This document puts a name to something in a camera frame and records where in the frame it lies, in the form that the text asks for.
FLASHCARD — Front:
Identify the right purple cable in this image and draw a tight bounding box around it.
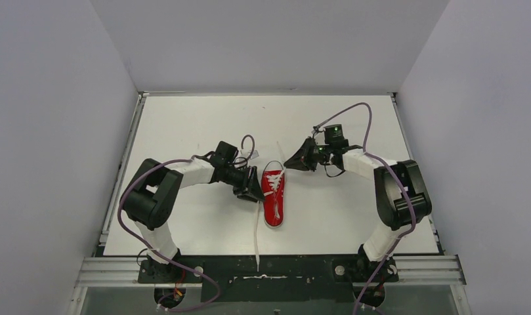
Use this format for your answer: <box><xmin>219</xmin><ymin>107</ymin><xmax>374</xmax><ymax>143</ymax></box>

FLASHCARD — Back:
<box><xmin>312</xmin><ymin>102</ymin><xmax>418</xmax><ymax>315</ymax></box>

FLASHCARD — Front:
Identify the aluminium frame rail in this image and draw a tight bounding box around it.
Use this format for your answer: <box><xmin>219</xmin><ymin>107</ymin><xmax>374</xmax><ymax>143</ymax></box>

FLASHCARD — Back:
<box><xmin>75</xmin><ymin>255</ymin><xmax>466</xmax><ymax>288</ymax></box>

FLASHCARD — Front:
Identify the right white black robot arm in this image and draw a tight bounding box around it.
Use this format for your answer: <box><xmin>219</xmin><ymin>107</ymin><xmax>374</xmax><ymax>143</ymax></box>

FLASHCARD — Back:
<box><xmin>300</xmin><ymin>124</ymin><xmax>433</xmax><ymax>280</ymax></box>

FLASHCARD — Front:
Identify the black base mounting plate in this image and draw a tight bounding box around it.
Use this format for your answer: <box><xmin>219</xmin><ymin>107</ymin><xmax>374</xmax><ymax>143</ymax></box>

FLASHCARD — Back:
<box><xmin>137</xmin><ymin>254</ymin><xmax>399</xmax><ymax>303</ymax></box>

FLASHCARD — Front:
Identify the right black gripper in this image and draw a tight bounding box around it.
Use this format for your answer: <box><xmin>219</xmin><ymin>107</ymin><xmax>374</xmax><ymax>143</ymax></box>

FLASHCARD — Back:
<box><xmin>285</xmin><ymin>136</ymin><xmax>333</xmax><ymax>173</ymax></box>

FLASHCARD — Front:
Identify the red canvas sneaker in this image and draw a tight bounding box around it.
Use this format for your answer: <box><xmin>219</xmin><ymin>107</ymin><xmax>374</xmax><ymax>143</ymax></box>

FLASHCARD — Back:
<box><xmin>261</xmin><ymin>160</ymin><xmax>286</xmax><ymax>228</ymax></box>

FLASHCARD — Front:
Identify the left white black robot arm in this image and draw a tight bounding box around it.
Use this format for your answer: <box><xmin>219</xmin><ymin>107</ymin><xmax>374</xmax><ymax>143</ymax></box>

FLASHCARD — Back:
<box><xmin>117</xmin><ymin>141</ymin><xmax>321</xmax><ymax>285</ymax></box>

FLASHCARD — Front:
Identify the white shoelace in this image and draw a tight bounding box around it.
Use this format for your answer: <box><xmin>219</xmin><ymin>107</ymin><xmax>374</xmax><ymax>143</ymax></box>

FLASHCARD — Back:
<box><xmin>253</xmin><ymin>142</ymin><xmax>286</xmax><ymax>272</ymax></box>

